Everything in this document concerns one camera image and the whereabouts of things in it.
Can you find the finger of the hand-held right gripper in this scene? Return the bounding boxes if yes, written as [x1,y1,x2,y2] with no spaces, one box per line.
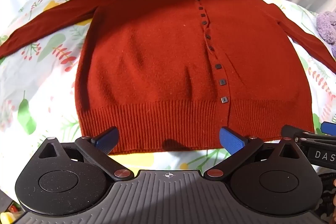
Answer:
[321,122,336,134]
[281,124,315,141]

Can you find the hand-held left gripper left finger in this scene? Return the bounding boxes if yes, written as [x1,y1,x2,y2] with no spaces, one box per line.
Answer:
[39,126,132,180]

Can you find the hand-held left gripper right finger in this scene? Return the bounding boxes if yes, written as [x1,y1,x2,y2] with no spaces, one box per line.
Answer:
[205,126,300,179]

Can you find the red knit cardigan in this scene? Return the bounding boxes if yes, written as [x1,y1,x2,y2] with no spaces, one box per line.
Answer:
[0,0,336,156]

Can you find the person's right hand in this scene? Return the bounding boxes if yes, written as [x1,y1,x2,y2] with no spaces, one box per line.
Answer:
[331,178,336,210]

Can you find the floral print bedsheet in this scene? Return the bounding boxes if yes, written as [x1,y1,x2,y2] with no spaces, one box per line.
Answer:
[0,0,336,172]

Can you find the purple fuzzy cloth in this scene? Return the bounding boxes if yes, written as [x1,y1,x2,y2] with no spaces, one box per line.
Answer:
[316,11,336,57]

